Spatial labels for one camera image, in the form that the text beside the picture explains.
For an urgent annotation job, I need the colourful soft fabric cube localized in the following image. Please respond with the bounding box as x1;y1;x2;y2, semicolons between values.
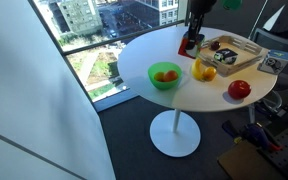
178;32;205;59

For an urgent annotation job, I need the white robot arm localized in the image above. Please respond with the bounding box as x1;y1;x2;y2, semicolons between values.
186;0;217;50

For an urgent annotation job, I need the green plastic bowl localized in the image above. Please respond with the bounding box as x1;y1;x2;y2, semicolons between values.
148;62;182;90

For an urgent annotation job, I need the orange fruit in bowl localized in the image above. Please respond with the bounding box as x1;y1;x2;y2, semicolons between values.
164;70;178;82

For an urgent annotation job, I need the yellow fruit in bowl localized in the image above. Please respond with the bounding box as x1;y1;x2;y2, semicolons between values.
154;72;164;82

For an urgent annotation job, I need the dark red plum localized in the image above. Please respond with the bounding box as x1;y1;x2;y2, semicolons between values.
210;41;221;51

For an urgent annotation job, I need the wooden tray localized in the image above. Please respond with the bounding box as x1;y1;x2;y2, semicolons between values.
199;35;268;76

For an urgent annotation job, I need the yellow toy banana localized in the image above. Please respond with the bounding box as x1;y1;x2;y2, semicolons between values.
191;59;203;80

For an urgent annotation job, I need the black white green soft cube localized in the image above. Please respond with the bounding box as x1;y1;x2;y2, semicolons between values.
214;48;238;65

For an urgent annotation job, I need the orange toy fruit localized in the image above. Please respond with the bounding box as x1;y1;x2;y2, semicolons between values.
202;67;217;81

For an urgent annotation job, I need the round white table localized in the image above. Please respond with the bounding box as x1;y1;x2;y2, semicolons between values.
117;26;277;157

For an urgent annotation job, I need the red toy apple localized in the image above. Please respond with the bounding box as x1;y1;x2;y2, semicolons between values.
228;80;251;100

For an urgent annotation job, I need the blue soft cube number four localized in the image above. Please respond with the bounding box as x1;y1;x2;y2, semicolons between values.
257;49;288;75

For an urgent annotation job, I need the black clamp tool pile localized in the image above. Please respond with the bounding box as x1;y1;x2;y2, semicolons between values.
217;99;288;180

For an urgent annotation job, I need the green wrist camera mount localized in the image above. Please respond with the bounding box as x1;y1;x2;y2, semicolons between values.
222;0;242;10

